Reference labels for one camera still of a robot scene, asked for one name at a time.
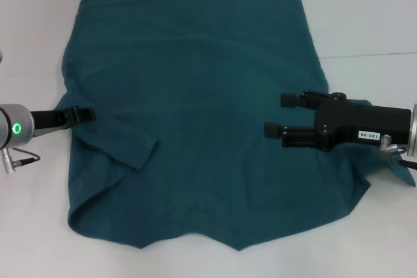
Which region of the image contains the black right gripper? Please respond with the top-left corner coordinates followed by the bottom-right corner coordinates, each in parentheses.
top-left (264, 89), bottom-right (412, 152)

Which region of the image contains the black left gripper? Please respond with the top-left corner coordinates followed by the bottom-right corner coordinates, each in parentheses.
top-left (31, 105), bottom-right (96, 133)

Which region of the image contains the teal blue shirt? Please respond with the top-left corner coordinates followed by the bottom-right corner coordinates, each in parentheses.
top-left (53, 0), bottom-right (417, 252)

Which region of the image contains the left arm cable with connector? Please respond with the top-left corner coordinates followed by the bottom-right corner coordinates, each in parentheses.
top-left (0, 146), bottom-right (41, 175)

